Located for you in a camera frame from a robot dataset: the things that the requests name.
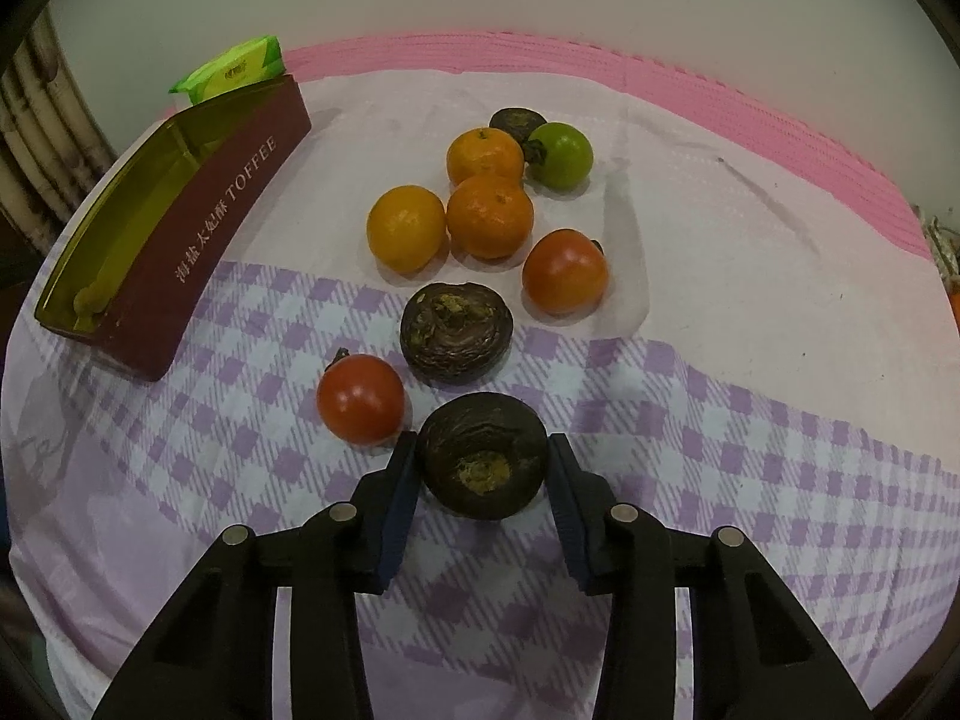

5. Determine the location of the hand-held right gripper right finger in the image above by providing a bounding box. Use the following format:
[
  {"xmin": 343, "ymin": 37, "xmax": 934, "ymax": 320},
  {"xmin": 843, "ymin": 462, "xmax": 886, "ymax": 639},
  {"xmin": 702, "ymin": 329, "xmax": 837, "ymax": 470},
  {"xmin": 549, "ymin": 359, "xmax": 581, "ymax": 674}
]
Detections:
[{"xmin": 547, "ymin": 433, "xmax": 875, "ymax": 720}]

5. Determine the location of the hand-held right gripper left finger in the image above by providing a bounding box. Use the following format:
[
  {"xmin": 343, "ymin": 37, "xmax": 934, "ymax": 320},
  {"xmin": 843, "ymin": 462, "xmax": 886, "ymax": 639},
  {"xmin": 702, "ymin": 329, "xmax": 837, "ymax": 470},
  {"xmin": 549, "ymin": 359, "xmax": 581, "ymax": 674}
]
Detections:
[{"xmin": 90, "ymin": 431, "xmax": 421, "ymax": 720}]

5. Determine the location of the dark brown wrinkled fruit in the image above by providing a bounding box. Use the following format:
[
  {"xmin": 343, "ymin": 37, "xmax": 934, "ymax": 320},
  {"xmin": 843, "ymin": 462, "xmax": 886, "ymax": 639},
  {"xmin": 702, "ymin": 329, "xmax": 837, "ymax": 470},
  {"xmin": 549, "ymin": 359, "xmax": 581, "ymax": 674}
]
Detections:
[
  {"xmin": 416, "ymin": 392, "xmax": 548, "ymax": 522},
  {"xmin": 399, "ymin": 281, "xmax": 515, "ymax": 389},
  {"xmin": 490, "ymin": 107, "xmax": 547, "ymax": 143}
]

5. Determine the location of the red persimmon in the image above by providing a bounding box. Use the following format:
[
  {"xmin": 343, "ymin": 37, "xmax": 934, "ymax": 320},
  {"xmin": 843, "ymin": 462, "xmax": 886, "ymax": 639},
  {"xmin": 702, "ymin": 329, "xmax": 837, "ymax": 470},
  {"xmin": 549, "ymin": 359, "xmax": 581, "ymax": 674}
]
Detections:
[
  {"xmin": 316, "ymin": 349, "xmax": 406, "ymax": 447},
  {"xmin": 521, "ymin": 229, "xmax": 609, "ymax": 316}
]

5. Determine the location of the yellow-orange round orange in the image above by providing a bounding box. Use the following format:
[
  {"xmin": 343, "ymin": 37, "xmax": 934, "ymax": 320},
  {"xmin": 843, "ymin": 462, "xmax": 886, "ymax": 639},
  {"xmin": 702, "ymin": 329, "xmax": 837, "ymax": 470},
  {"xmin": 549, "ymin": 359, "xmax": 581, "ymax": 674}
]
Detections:
[{"xmin": 366, "ymin": 185, "xmax": 449, "ymax": 275}]

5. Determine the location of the orange mandarin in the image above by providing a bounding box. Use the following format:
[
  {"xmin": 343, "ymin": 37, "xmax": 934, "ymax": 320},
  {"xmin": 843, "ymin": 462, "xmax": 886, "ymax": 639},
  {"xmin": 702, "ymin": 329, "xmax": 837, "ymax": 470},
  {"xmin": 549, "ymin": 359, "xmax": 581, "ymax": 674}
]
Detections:
[
  {"xmin": 446, "ymin": 174, "xmax": 535, "ymax": 261},
  {"xmin": 446, "ymin": 127, "xmax": 526, "ymax": 187}
]

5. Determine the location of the green persimmon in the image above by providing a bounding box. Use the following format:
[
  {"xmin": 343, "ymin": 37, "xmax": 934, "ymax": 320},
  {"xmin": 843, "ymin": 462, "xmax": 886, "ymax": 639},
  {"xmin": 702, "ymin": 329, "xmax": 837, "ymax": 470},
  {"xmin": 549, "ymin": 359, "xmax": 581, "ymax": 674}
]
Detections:
[{"xmin": 523, "ymin": 122, "xmax": 595, "ymax": 192}]

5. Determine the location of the maroon tin box gold inside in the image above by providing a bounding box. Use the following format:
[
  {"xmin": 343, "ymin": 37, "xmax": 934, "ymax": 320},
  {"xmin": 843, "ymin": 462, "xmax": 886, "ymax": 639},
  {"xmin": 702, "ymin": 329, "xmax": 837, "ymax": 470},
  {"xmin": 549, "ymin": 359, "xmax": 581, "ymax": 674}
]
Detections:
[{"xmin": 34, "ymin": 75, "xmax": 312, "ymax": 383}]

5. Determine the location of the white purple checked cloth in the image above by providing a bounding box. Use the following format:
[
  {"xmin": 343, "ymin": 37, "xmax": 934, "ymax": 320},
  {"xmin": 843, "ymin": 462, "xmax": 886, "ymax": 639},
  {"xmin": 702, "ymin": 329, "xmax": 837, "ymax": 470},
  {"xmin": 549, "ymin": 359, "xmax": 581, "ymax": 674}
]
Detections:
[{"xmin": 0, "ymin": 67, "xmax": 960, "ymax": 720}]

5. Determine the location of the pink ribbed blanket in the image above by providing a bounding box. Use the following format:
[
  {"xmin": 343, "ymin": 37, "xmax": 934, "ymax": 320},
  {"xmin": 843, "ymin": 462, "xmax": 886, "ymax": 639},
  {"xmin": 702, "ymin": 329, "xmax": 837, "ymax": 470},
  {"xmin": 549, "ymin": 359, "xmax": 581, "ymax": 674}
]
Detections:
[{"xmin": 281, "ymin": 30, "xmax": 931, "ymax": 256}]

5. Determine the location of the green tissue pack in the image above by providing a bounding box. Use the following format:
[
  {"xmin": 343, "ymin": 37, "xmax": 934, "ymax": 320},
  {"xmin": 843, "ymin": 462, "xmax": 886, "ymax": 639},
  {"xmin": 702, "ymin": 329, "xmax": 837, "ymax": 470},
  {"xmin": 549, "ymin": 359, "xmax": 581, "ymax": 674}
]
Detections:
[{"xmin": 169, "ymin": 35, "xmax": 286, "ymax": 107}]

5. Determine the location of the patterned beige curtain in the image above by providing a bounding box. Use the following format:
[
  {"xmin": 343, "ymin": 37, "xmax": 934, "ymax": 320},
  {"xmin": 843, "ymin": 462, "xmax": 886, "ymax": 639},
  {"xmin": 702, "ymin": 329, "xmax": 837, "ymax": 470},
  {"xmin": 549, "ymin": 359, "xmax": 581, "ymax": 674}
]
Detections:
[{"xmin": 0, "ymin": 15, "xmax": 113, "ymax": 256}]

